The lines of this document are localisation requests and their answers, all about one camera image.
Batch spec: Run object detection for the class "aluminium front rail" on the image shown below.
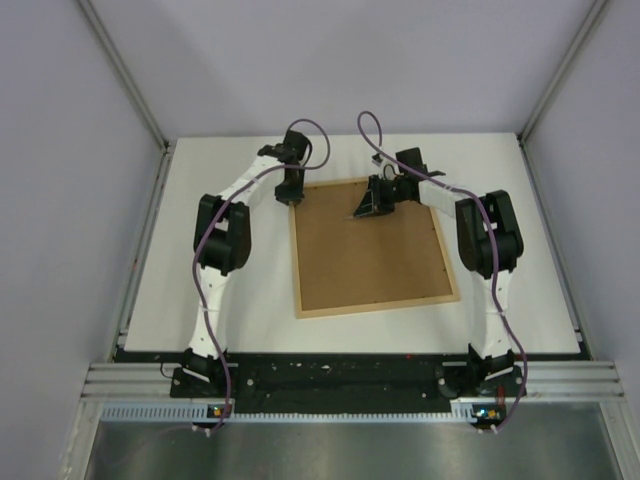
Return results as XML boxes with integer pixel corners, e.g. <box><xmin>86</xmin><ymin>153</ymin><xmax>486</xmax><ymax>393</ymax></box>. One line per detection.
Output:
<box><xmin>81</xmin><ymin>361</ymin><xmax>625</xmax><ymax>403</ymax></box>

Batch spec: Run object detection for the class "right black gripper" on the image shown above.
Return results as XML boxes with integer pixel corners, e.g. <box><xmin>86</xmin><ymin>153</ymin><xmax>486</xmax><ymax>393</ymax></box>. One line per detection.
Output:
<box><xmin>354</xmin><ymin>176</ymin><xmax>407</xmax><ymax>220</ymax></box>

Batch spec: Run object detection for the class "right aluminium corner post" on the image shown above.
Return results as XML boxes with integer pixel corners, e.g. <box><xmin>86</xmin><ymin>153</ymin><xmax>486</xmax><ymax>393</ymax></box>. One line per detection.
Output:
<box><xmin>518</xmin><ymin>0</ymin><xmax>613</xmax><ymax>145</ymax></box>

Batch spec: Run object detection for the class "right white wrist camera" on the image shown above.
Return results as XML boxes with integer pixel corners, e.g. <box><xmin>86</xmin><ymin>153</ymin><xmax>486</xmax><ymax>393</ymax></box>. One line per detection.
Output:
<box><xmin>372</xmin><ymin>154</ymin><xmax>397</xmax><ymax>180</ymax></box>

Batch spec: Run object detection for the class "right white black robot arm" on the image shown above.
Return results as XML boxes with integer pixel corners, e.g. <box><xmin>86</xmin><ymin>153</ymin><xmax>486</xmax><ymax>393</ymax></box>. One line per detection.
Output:
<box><xmin>352</xmin><ymin>148</ymin><xmax>524</xmax><ymax>396</ymax></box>

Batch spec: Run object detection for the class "light wooden picture frame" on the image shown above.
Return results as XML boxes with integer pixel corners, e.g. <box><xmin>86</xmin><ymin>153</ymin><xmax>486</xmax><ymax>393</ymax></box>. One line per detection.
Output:
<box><xmin>289</xmin><ymin>178</ymin><xmax>460</xmax><ymax>319</ymax></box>

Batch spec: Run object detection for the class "grey slotted cable duct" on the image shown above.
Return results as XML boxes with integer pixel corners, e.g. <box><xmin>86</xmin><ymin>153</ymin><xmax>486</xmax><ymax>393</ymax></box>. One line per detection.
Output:
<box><xmin>99</xmin><ymin>401</ymin><xmax>489</xmax><ymax>427</ymax></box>

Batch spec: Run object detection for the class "left aluminium corner post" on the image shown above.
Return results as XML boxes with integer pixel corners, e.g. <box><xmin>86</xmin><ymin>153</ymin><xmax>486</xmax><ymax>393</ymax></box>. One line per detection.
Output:
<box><xmin>73</xmin><ymin>0</ymin><xmax>170</xmax><ymax>151</ymax></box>

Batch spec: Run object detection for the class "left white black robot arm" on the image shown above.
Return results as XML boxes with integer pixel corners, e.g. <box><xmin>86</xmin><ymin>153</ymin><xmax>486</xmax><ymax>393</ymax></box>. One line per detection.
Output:
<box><xmin>182</xmin><ymin>130</ymin><xmax>312</xmax><ymax>397</ymax></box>

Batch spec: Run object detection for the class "aluminium corner post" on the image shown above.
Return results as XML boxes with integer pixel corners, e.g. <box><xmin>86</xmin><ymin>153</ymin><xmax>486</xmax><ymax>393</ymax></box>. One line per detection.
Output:
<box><xmin>518</xmin><ymin>0</ymin><xmax>613</xmax><ymax>145</ymax></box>
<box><xmin>73</xmin><ymin>0</ymin><xmax>170</xmax><ymax>151</ymax></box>

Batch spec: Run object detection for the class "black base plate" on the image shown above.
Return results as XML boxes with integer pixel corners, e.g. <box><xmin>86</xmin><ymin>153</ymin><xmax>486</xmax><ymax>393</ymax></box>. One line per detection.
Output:
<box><xmin>170</xmin><ymin>352</ymin><xmax>524</xmax><ymax>415</ymax></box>

